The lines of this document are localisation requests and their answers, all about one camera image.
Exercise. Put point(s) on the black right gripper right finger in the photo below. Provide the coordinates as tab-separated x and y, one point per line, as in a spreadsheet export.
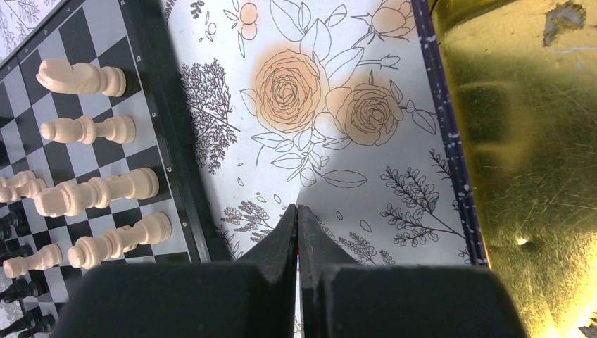
342	298

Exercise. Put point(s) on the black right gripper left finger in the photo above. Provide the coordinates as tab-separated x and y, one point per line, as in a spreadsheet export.
253	296

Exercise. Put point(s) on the black grey chess board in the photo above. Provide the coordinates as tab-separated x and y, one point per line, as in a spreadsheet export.
132	36

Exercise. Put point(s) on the cream chess piece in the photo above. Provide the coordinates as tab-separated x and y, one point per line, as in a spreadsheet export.
119	129
57	75

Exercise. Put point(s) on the gold tin box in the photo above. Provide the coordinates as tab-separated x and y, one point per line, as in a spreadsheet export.
518	80

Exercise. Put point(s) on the floral table mat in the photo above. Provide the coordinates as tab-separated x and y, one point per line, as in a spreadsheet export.
320	103

